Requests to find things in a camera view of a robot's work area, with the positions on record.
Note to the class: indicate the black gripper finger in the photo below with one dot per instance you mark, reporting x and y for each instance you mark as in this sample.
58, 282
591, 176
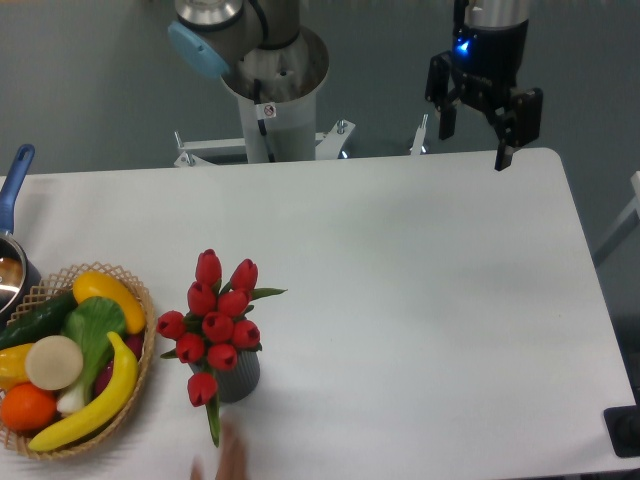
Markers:
516, 124
442, 90

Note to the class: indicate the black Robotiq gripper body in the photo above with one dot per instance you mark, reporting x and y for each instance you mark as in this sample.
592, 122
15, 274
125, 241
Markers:
484, 66

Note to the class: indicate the red tulip bouquet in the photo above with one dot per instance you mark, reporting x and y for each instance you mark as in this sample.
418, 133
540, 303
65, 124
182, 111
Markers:
218, 314

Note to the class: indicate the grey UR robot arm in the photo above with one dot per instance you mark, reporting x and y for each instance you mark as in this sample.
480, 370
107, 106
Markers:
234, 28

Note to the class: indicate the grey ribbed vase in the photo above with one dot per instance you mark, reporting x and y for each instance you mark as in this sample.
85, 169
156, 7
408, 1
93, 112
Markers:
223, 373

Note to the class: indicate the blurred human hand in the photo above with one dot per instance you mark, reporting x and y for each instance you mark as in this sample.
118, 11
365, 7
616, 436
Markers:
233, 461

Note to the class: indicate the black device at edge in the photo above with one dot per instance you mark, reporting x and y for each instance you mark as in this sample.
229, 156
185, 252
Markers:
623, 428

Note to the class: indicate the dark red radish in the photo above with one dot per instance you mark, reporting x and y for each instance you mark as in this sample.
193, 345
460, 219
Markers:
135, 344

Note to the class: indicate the green bok choy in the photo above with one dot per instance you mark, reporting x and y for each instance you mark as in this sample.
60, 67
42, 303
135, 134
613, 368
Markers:
88, 326

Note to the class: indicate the woven wicker basket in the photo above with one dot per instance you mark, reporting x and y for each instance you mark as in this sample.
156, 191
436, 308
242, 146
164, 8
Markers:
53, 286

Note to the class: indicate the yellow banana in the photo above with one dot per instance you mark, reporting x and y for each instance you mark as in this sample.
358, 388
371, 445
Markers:
99, 411

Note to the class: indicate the green cucumber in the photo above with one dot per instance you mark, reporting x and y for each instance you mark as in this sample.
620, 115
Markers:
45, 320

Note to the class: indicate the beige round disc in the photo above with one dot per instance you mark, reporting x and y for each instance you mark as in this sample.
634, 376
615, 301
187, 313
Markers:
54, 363

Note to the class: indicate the yellow pepper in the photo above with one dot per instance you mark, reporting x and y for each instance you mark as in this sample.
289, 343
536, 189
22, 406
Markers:
12, 366

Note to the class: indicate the orange fruit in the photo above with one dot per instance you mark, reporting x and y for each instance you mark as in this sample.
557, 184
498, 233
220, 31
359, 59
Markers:
28, 408

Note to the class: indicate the white frame at right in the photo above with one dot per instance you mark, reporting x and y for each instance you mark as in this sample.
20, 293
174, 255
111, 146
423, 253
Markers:
620, 229

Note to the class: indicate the blue handled saucepan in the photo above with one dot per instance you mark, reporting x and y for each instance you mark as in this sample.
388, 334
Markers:
18, 273

